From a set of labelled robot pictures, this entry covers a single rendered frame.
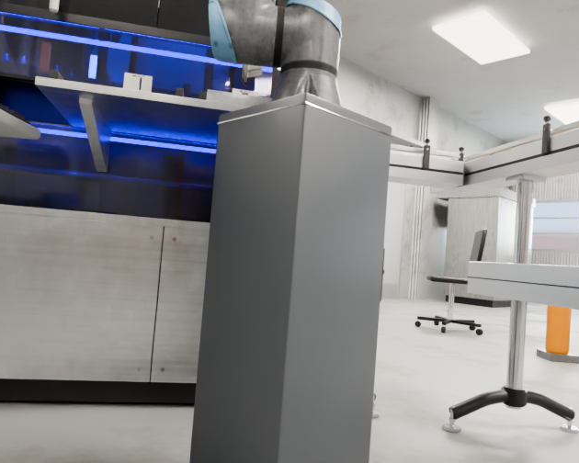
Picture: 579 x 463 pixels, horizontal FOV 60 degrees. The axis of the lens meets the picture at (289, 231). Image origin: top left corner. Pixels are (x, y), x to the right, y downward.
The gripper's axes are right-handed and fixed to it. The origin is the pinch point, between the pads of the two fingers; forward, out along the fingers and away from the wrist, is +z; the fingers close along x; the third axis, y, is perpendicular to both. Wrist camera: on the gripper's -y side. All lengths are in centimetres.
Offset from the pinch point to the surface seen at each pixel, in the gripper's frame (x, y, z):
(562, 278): -10, 96, 51
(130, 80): 14.4, -35.2, -0.7
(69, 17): 12, -55, -17
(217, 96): -19.8, -5.9, 12.4
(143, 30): 14.7, -32.8, -17.3
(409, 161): 36, 64, 11
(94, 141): -3.3, -39.3, 23.5
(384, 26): 404, 151, -226
